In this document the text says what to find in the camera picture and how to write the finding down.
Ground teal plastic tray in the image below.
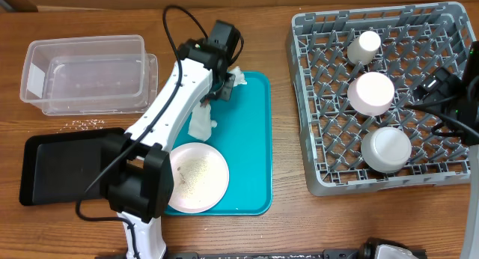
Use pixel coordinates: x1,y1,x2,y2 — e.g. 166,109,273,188
160,70,273,216

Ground white napkin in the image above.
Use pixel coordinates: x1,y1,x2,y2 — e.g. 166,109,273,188
188,66,247,141

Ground grey bowl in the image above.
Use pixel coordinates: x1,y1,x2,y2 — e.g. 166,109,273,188
361,127,412,174

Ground pink plate with rice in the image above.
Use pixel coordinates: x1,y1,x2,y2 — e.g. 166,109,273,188
168,142,229,214

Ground spilled rice grains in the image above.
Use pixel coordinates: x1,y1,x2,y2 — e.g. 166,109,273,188
59,118,106,132

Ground grey dish rack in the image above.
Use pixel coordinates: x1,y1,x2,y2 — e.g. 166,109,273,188
286,1,475,196

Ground white cup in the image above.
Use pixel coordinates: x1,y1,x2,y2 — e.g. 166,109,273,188
347,31,381,65

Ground clear plastic bin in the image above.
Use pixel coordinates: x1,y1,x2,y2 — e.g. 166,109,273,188
19,35,159,116

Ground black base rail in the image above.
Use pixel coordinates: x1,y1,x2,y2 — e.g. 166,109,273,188
165,237,427,259

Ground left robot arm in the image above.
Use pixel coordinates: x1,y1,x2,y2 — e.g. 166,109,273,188
99,36,244,258

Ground black tray bin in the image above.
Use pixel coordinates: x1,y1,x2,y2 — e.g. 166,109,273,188
19,128,124,206

